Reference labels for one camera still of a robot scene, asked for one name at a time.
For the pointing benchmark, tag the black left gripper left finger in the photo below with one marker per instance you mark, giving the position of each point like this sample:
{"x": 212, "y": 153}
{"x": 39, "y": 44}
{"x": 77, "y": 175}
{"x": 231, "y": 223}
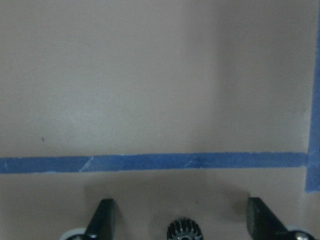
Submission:
{"x": 102, "y": 225}

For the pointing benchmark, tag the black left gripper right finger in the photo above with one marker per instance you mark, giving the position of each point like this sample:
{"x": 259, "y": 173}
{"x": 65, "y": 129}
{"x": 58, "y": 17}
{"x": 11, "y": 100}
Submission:
{"x": 262, "y": 223}

